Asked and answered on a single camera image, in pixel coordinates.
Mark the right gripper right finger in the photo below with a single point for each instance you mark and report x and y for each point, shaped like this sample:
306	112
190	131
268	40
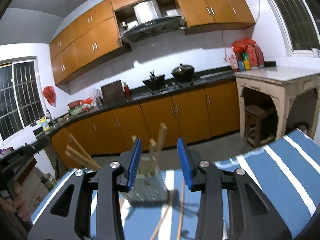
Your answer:
251	214

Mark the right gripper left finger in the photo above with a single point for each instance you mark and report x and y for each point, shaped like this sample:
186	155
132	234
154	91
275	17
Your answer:
66	211

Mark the black wok with utensils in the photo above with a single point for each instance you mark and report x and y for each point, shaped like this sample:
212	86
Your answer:
154	82

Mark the person's left hand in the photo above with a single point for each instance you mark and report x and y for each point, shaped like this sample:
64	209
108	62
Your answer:
18	204

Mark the blue white striped tablecloth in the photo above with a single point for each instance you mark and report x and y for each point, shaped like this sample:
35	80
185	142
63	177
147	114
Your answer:
287	171

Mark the yellow detergent bottle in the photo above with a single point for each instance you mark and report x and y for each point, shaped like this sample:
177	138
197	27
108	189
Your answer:
44	123

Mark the left barred window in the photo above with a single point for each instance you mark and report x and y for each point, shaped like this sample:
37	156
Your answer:
21	104

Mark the barred window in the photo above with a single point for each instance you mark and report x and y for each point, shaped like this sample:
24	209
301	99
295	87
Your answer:
299	24
21	104

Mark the green perforated chopstick holder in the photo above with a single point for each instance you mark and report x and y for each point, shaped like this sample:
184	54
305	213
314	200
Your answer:
149	187

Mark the stacked bowls on counter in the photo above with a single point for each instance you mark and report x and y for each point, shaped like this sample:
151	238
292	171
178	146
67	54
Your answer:
75	108

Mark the wooden stool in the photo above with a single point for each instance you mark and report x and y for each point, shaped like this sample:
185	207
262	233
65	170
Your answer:
254	117

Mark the orange lower cabinets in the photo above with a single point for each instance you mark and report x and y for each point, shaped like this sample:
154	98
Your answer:
195	115

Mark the orange cabinets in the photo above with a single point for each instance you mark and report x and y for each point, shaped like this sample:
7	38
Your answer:
195	115
107	30

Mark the dark wooden cutting board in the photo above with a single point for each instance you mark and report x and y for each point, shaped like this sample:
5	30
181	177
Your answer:
112	91

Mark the white worn side table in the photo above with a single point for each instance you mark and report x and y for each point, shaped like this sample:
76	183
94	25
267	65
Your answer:
283	85

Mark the black countertop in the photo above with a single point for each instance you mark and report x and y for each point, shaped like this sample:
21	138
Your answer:
200	79

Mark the red bottle on counter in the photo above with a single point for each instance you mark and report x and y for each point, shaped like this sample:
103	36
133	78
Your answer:
127	90

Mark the orange upper cabinets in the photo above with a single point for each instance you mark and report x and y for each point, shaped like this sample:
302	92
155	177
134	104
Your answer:
107	30

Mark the black lidded wok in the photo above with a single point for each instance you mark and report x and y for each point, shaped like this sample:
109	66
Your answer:
183	73

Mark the red bag and bottles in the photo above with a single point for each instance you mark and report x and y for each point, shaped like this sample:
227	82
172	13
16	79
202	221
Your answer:
247	55

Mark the right barred window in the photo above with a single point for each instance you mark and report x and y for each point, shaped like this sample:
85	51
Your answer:
299	24

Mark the steel range hood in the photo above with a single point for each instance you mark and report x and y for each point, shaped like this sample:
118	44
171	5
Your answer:
148	19

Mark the red plastic bag on wall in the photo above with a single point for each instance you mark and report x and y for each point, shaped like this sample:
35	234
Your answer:
50	95

